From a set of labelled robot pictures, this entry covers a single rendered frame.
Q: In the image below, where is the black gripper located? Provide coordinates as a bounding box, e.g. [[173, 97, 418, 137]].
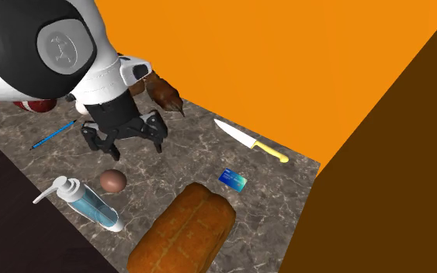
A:
[[80, 88, 169, 162]]

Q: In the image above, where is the brown egg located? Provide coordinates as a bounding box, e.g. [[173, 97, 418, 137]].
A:
[[99, 168, 128, 194]]

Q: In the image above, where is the brown mottled figure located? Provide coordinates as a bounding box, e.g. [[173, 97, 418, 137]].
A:
[[128, 69, 186, 118]]

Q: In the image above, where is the blue pencil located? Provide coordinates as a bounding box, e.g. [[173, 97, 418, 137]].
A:
[[29, 119, 78, 151]]

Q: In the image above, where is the clear blue pump bottle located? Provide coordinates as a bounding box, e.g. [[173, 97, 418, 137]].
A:
[[32, 175, 125, 233]]

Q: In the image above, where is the red and white ball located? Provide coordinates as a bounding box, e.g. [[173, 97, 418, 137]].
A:
[[12, 98, 58, 114]]

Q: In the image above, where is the brown bread loaf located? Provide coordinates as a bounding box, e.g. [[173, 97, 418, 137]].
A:
[[127, 181, 238, 273]]

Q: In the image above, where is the blue plastic card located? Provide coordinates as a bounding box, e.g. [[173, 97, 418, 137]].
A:
[[217, 168, 248, 193]]

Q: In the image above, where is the yellow handled kitchen knife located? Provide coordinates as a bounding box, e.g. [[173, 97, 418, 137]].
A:
[[213, 118, 290, 164]]

